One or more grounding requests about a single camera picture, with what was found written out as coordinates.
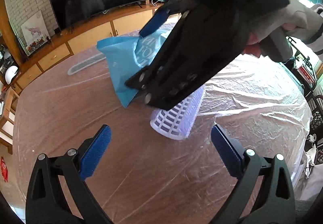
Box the blue plastic bag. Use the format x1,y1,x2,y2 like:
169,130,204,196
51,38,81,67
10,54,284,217
96,30,170,108

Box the right hand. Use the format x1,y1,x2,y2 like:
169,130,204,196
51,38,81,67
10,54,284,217
242,0,322,60

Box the black metal chair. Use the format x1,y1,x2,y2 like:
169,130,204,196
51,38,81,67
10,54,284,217
285,35,323,139

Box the white dome lamp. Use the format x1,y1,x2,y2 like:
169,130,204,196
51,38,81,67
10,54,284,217
5,65,19,84

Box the framed animal picture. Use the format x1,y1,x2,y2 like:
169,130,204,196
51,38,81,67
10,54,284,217
21,11,50,56

